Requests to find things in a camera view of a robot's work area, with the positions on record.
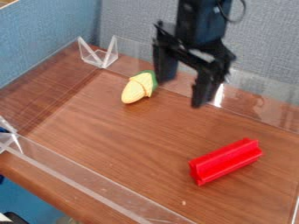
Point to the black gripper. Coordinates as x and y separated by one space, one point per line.
209 59

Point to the red plastic block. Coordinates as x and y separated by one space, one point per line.
225 160

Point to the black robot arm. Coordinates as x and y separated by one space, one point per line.
193 42

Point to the black object bottom left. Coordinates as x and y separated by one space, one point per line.
15 218

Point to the yellow green toy corn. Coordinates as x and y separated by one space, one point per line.
141 87

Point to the clear acrylic corner bracket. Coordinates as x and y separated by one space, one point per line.
99 58

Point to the clear acrylic front wall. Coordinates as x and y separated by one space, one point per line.
101 188

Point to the clear acrylic left bracket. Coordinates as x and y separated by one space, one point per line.
9 137

